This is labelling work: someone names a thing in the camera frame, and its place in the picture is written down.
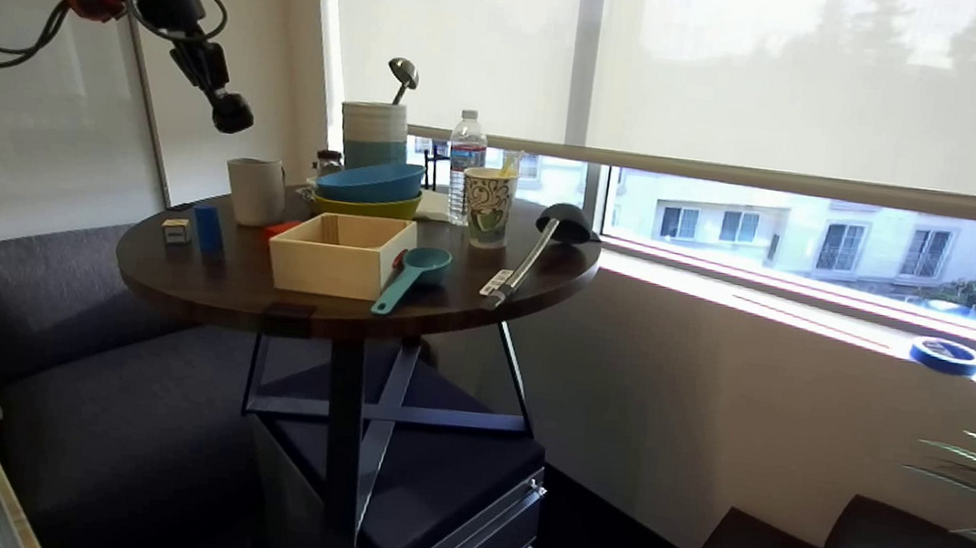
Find white jug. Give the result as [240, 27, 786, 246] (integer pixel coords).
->
[221, 154, 291, 231]

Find small jar with dark lid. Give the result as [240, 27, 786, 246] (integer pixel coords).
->
[311, 148, 348, 184]

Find blue block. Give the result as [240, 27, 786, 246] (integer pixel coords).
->
[188, 204, 229, 257]

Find striped ceramic utensil holder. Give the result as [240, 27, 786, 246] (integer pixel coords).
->
[335, 98, 415, 176]

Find metal ladle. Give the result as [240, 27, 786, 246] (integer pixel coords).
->
[383, 56, 423, 110]

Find red block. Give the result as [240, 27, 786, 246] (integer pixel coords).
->
[261, 216, 303, 246]

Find blue bowl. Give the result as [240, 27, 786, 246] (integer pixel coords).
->
[314, 153, 426, 211]

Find yellow bowl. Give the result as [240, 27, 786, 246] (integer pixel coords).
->
[310, 182, 424, 227]

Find wooden box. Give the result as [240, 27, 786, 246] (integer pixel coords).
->
[263, 205, 420, 308]

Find white napkin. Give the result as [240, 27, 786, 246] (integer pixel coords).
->
[415, 189, 456, 224]

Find clear water bottle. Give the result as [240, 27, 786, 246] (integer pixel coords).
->
[439, 108, 493, 229]

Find teal measuring scoop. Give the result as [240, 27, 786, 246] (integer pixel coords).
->
[369, 240, 455, 323]

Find patterned paper cup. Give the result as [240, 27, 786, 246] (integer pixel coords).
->
[456, 165, 520, 253]

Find dark grey couch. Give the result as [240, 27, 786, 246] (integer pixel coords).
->
[0, 208, 363, 548]

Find black ladle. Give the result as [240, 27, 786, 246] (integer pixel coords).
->
[478, 195, 605, 322]

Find filing cabinet with cushion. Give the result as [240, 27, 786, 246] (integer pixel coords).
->
[235, 335, 561, 548]

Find white roller shade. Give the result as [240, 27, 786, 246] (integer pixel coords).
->
[315, 0, 976, 223]

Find window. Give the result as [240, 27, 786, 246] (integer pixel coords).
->
[291, 0, 976, 369]

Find blue tape roll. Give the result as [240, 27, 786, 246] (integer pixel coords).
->
[906, 334, 976, 379]

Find black wire rack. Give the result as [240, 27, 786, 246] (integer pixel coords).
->
[417, 142, 455, 194]

